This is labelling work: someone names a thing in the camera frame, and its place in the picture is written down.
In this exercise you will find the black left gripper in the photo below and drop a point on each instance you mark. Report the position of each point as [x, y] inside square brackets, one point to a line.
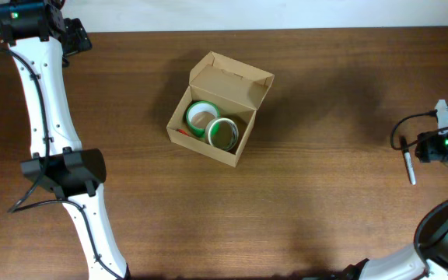
[78, 38]

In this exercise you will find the orange utility knife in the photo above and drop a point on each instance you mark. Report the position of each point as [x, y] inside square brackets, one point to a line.
[183, 132]

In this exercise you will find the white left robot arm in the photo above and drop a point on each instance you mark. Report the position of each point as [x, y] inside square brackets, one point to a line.
[40, 40]

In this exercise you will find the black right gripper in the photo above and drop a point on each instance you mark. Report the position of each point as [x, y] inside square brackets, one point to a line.
[428, 150]

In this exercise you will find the beige masking tape roll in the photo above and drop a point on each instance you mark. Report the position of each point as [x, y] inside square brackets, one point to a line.
[222, 133]

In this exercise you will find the brown cardboard box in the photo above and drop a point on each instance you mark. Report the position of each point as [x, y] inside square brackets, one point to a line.
[237, 89]

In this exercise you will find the black white marker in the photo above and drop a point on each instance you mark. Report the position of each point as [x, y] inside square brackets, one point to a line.
[407, 160]

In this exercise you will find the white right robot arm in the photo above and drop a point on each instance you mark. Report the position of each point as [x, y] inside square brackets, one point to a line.
[427, 256]

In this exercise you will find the green tape roll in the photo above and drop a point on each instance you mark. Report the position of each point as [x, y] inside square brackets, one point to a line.
[199, 115]

